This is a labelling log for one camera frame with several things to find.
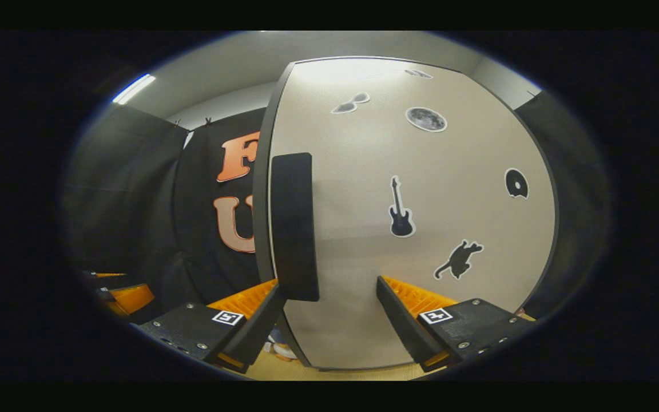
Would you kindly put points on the ceiling strip light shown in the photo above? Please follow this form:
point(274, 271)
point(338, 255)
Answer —
point(134, 89)

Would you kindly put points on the dark grey cabinet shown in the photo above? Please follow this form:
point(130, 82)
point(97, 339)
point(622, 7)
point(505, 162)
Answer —
point(261, 240)

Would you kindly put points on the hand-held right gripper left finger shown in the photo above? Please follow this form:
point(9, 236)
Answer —
point(255, 337)

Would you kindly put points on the light grey cabinet door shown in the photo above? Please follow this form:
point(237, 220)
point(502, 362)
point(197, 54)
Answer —
point(364, 257)

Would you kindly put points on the blue penguin plush toy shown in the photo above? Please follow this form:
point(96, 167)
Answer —
point(284, 350)

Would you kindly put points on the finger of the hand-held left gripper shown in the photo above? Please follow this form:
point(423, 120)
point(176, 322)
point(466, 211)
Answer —
point(132, 298)
point(106, 277)

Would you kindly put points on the black backdrop cloth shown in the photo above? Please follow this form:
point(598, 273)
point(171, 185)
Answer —
point(135, 200)

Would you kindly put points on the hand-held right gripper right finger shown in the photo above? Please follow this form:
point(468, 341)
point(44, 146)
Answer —
point(401, 326)

